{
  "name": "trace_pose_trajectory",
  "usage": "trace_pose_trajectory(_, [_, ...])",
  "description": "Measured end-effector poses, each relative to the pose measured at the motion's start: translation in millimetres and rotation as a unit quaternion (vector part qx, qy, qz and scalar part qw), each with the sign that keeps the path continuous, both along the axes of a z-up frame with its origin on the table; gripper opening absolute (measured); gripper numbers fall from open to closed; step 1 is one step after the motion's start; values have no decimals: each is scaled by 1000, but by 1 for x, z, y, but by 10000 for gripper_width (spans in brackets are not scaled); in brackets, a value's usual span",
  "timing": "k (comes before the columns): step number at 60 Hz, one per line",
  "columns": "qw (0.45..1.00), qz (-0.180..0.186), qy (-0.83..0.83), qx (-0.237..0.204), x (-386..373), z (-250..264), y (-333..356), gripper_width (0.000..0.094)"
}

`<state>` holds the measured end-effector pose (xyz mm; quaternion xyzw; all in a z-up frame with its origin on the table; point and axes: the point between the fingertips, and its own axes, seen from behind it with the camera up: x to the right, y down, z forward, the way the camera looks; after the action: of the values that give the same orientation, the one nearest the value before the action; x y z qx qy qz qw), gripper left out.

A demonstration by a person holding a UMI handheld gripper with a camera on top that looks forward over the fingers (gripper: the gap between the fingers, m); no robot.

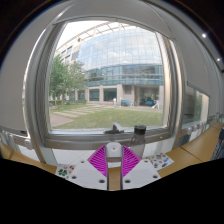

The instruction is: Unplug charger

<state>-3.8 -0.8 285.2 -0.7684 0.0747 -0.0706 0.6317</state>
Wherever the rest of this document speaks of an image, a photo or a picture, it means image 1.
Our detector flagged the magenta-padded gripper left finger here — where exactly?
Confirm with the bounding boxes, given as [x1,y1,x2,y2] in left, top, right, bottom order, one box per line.
[68,145,110,191]

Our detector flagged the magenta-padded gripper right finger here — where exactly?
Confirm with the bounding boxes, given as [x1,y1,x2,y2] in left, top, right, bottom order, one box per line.
[120,145,162,191]

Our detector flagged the sticker sheet with green stickers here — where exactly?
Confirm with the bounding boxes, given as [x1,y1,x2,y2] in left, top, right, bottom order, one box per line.
[54,163,77,180]

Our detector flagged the dark blue chair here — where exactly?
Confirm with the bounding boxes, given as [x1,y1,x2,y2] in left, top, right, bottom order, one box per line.
[212,128,224,162]

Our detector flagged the grey window frame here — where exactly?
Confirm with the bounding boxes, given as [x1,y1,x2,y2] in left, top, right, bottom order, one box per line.
[23,19,188,164]

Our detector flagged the grey window handle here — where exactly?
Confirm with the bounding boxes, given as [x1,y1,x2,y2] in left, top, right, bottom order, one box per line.
[103,122,126,135]

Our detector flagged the white wall socket row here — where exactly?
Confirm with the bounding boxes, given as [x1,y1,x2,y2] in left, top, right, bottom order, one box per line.
[181,120,210,135]
[0,129,33,150]

